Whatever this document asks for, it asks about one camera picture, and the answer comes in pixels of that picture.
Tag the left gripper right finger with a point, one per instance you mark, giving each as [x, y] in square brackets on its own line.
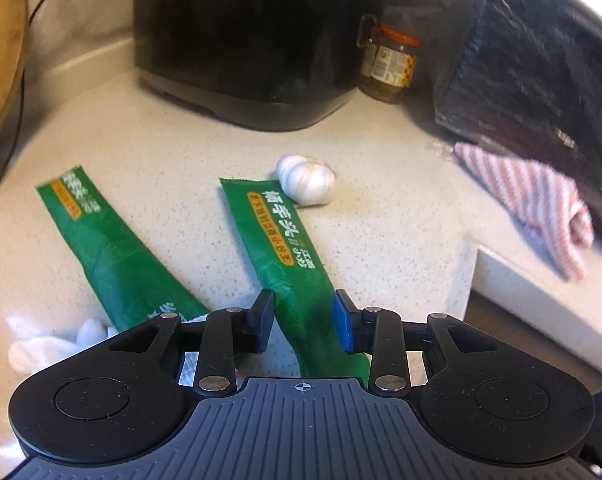
[379, 333]

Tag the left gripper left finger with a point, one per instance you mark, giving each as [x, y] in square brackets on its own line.
[230, 332]

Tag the green snack wrapper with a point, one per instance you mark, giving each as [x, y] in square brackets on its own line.
[131, 284]
[285, 260]

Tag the white tissue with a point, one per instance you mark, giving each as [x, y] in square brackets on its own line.
[30, 356]

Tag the garlic bulb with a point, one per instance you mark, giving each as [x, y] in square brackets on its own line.
[306, 180]

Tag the pink striped cloth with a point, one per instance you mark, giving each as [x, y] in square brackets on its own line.
[545, 202]

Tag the glass jar orange lid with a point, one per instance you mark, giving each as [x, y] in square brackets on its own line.
[389, 64]

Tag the large black rice cooker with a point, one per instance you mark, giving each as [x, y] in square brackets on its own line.
[269, 65]

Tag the black foil covered stove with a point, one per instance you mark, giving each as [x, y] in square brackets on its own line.
[524, 77]

